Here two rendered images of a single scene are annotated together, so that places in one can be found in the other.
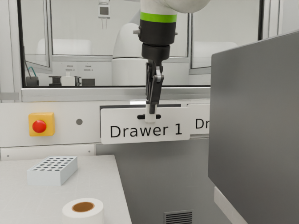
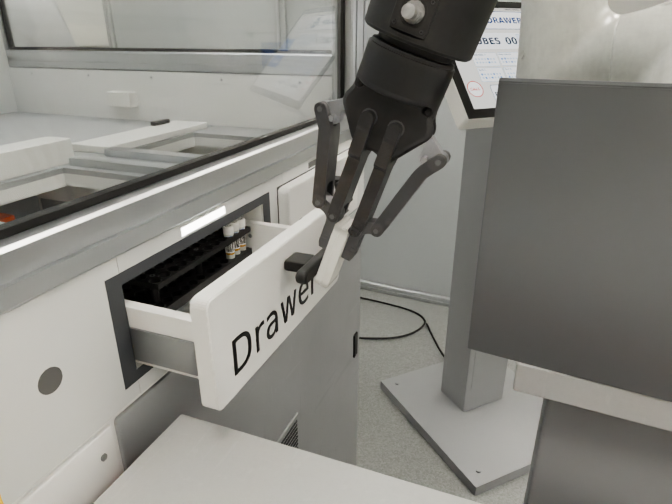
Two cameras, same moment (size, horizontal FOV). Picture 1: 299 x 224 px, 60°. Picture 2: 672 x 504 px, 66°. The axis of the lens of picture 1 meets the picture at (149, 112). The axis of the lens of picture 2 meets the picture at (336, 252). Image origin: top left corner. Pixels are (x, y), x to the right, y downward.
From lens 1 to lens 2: 65 cm
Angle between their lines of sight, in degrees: 57
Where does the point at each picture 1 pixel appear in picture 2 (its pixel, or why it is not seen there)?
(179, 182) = (278, 377)
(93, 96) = (80, 257)
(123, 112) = (251, 279)
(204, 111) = (307, 195)
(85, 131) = (77, 401)
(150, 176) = (238, 404)
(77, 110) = (32, 342)
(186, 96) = (276, 167)
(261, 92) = not seen: outside the picture
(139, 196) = not seen: hidden behind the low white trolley
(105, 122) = (220, 337)
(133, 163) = not seen: hidden behind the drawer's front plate
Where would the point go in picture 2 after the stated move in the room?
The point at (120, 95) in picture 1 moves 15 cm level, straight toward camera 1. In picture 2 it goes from (152, 217) to (287, 243)
